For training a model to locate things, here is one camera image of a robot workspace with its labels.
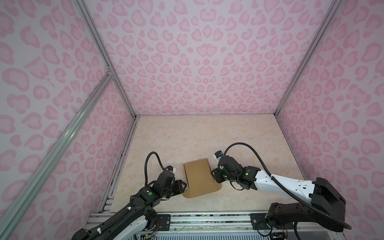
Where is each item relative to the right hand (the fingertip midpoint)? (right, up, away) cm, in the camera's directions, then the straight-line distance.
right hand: (213, 172), depth 80 cm
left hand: (-15, -6, 0) cm, 16 cm away
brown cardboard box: (-7, -4, 0) cm, 8 cm away
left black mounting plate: (-25, -22, -7) cm, 34 cm away
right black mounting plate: (+22, -22, -7) cm, 32 cm away
